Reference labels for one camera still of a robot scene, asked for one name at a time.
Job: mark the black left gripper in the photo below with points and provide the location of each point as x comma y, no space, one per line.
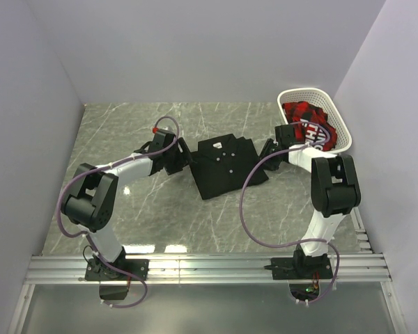
184,158

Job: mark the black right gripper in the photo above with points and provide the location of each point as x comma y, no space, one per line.
269,145

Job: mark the black long sleeve shirt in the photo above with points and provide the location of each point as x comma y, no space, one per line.
221,164

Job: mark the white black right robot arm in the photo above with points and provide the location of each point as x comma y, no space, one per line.
334,193

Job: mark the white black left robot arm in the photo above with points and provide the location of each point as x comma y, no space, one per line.
88,200

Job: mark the red black plaid shirt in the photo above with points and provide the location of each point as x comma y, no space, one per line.
311,124

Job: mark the white plastic laundry basket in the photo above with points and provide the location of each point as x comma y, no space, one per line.
321,99

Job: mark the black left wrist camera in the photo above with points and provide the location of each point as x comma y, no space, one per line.
162,138

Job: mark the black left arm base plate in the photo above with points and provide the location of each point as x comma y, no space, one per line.
115,284

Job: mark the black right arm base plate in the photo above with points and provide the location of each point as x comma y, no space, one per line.
304,274

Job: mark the aluminium rail frame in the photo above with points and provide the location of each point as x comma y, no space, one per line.
205,275

